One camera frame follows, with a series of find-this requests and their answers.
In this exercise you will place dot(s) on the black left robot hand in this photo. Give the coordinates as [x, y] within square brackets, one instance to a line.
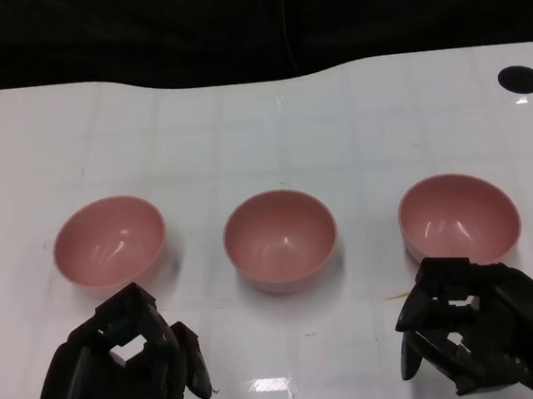
[91, 394]

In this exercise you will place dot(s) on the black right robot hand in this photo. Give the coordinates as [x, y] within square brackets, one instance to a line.
[522, 315]

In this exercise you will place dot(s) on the pink bowl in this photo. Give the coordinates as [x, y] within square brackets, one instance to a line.
[280, 241]
[459, 217]
[109, 244]

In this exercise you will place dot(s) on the black backdrop cloth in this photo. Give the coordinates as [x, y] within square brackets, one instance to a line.
[134, 32]

